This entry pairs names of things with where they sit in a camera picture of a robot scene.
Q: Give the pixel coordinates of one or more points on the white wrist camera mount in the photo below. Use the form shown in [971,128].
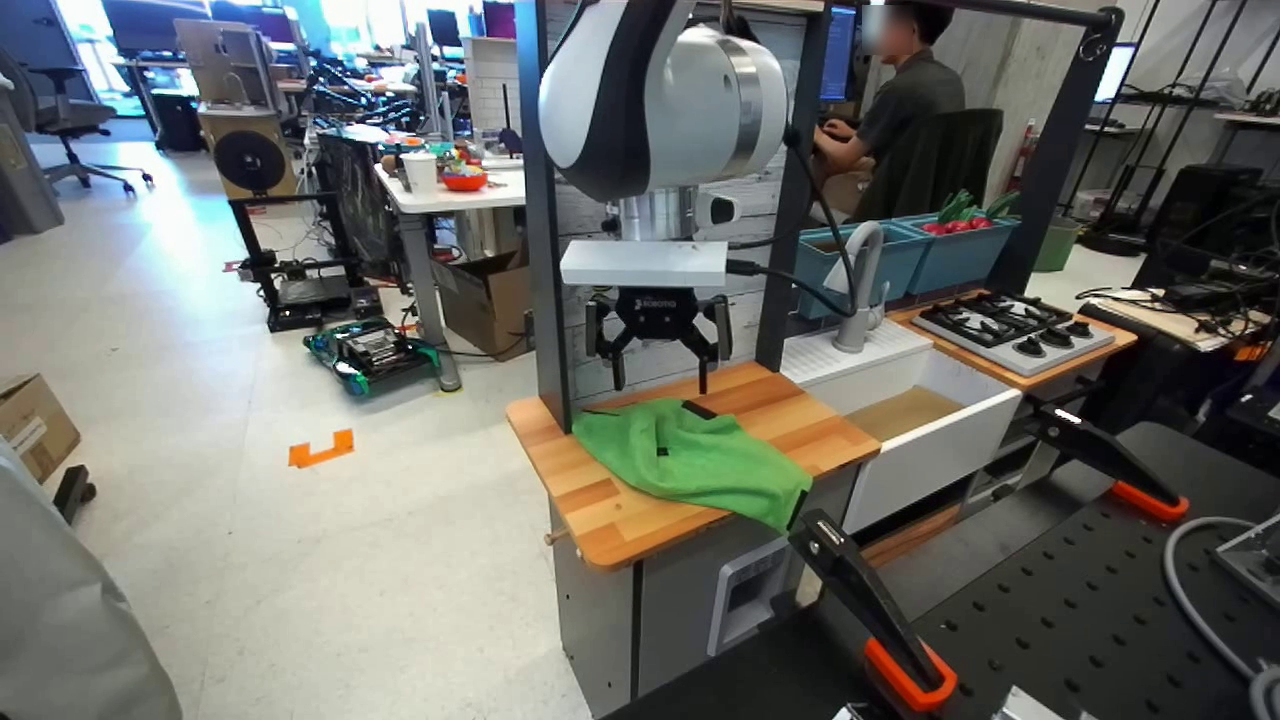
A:
[643,260]

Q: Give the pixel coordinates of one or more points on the white table with metal legs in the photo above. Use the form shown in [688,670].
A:
[455,196]

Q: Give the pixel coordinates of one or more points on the person in dark shirt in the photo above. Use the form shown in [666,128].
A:
[914,121]

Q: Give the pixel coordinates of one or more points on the teal plastic bin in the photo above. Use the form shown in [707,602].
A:
[832,274]
[966,260]

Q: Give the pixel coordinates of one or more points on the grey metal plate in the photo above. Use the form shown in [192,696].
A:
[1253,562]

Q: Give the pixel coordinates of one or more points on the white sink basin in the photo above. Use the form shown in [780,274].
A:
[935,440]

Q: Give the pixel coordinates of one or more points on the black perforated table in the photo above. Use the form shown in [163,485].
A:
[1066,615]

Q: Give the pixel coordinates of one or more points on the grey curved faucet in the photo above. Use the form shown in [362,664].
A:
[866,292]

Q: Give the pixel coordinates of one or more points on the large open cardboard box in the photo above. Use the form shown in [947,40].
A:
[484,307]

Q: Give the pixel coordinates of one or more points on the white cup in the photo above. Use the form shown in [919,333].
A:
[416,174]

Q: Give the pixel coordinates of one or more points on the green microfibre towel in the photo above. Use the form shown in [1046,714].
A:
[692,462]

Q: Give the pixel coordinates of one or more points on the red bowl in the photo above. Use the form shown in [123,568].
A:
[465,179]

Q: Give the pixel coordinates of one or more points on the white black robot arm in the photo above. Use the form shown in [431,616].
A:
[707,104]

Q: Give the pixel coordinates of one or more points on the orange floor bracket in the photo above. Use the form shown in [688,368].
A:
[321,453]

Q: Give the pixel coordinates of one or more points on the grey swivel office chair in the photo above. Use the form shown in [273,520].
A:
[66,121]

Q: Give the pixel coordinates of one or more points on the small cardboard box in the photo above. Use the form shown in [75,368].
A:
[34,425]

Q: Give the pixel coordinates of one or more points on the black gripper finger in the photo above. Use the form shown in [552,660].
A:
[709,345]
[609,345]

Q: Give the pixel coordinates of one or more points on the beige machine with black spool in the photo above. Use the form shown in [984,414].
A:
[246,152]

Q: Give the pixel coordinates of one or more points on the green wheeled floor robot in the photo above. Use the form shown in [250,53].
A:
[366,359]

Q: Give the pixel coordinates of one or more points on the toy stove with black burners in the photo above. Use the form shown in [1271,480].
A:
[1015,327]

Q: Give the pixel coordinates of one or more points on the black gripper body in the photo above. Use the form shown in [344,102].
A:
[661,310]

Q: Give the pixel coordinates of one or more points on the black cart frame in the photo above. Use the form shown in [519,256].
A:
[300,300]

